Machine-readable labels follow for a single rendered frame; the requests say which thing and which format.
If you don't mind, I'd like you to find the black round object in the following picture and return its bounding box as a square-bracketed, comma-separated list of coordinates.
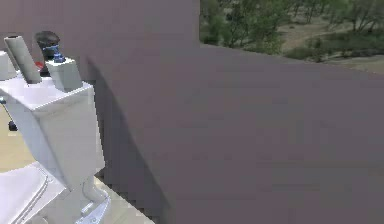
[34, 30, 62, 62]

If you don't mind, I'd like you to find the grey cardboard tube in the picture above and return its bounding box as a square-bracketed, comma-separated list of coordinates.
[3, 35, 43, 85]

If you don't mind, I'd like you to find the black toilet flush lever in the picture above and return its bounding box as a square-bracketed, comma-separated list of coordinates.
[0, 96, 19, 132]

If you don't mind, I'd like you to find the window with outdoor view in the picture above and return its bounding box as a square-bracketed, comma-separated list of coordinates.
[199, 0, 384, 76]

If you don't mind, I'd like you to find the white paper roll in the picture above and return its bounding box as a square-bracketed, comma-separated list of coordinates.
[0, 50, 18, 82]

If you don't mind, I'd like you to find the white dispenser with blue pump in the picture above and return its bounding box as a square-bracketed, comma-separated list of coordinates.
[44, 45, 84, 94]

